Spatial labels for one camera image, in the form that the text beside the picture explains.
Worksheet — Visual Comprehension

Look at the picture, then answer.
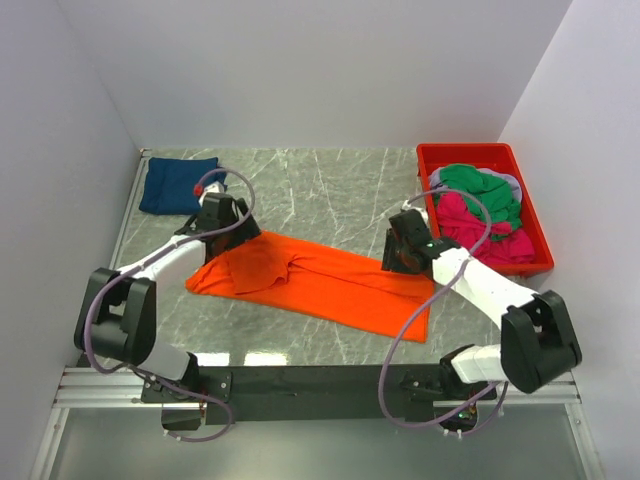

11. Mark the orange t shirt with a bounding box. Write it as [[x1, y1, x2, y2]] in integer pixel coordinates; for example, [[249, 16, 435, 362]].
[[186, 231, 434, 338]]

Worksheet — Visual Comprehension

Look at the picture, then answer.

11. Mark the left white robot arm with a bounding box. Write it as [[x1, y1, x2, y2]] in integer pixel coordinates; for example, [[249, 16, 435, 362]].
[[74, 193, 261, 402]]

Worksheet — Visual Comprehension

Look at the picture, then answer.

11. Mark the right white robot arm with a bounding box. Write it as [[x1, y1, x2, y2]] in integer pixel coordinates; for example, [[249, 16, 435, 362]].
[[383, 209, 583, 399]]

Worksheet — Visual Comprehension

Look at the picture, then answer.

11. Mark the folded blue t shirt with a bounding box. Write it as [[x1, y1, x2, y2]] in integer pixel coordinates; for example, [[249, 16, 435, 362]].
[[139, 157, 219, 215]]

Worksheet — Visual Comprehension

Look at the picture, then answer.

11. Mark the magenta t shirt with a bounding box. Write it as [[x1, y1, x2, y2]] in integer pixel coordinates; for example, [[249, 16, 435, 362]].
[[436, 193, 535, 266]]

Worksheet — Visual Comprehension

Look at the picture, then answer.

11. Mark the lavender t shirt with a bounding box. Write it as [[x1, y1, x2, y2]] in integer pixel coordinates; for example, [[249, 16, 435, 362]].
[[429, 167, 523, 202]]

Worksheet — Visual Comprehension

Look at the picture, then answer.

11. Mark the green t shirt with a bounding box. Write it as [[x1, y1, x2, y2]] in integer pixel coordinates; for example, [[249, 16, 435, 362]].
[[436, 164, 522, 230]]

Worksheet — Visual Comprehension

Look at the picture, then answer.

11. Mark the black base beam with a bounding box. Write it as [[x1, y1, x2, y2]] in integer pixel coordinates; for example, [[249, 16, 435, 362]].
[[141, 364, 488, 431]]

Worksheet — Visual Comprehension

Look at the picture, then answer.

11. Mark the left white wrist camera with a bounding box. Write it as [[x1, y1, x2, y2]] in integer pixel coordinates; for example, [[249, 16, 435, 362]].
[[193, 181, 227, 206]]

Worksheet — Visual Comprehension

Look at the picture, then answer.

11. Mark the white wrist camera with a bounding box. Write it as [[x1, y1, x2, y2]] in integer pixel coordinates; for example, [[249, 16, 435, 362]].
[[401, 200, 429, 224], [193, 181, 227, 206]]

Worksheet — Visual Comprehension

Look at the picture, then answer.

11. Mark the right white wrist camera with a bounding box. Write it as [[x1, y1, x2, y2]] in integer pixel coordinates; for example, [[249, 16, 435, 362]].
[[401, 200, 429, 224]]

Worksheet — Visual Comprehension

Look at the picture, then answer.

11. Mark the aluminium frame rail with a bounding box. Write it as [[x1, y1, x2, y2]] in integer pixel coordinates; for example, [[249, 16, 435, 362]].
[[29, 147, 154, 480]]

